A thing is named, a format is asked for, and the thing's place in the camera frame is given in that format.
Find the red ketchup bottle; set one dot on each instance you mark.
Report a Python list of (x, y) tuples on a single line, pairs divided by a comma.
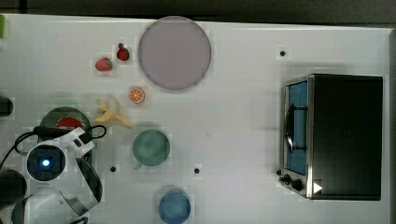
[(69, 124)]

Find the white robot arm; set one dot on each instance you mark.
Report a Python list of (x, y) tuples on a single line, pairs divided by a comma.
[(69, 186)]

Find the green plastic strainer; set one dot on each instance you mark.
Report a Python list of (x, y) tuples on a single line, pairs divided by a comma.
[(52, 118)]

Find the green cup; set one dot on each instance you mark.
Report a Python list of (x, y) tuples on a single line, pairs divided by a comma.
[(151, 148)]

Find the toy orange slice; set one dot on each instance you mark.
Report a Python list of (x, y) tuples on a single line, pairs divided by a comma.
[(137, 95)]

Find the grey round plate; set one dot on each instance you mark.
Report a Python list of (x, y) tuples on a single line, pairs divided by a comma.
[(174, 53)]

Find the toy peeled banana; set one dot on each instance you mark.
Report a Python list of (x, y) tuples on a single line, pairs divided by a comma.
[(111, 112)]

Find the dark red toy strawberry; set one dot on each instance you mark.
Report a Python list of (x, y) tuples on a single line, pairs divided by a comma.
[(123, 53)]

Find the blue cup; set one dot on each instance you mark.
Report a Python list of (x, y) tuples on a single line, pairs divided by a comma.
[(175, 207)]

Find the pink toy strawberry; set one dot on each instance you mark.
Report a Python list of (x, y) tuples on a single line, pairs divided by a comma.
[(104, 65)]

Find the black toaster oven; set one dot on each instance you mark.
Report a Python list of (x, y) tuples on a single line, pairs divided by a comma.
[(332, 137)]

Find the black cylindrical container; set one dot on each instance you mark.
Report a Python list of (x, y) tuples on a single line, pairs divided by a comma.
[(13, 188)]

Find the green marker bottle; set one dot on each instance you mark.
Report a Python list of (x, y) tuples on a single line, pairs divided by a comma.
[(2, 25)]

